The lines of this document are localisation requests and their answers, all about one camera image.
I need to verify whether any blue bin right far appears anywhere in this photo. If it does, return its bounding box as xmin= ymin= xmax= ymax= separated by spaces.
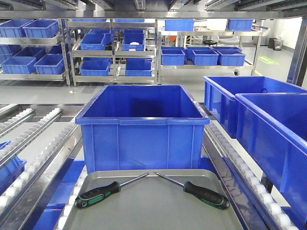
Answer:
xmin=203 ymin=76 xmax=307 ymax=138

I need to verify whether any screwdriver green black handle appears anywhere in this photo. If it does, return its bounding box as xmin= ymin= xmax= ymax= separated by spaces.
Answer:
xmin=74 ymin=172 xmax=149 ymax=209
xmin=154 ymin=172 xmax=230 ymax=210

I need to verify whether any blue bin before tray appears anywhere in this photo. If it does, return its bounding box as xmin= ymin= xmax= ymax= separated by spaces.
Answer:
xmin=75 ymin=85 xmax=210 ymax=173

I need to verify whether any grey metal serving tray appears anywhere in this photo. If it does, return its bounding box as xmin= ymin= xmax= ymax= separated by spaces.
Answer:
xmin=63 ymin=169 xmax=242 ymax=230

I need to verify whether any blue bin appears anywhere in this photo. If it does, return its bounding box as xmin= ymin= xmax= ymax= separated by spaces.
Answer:
xmin=203 ymin=76 xmax=307 ymax=138
xmin=236 ymin=93 xmax=307 ymax=223

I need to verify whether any blue bin right near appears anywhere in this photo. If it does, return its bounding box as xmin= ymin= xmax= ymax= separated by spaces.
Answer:
xmin=236 ymin=93 xmax=307 ymax=223

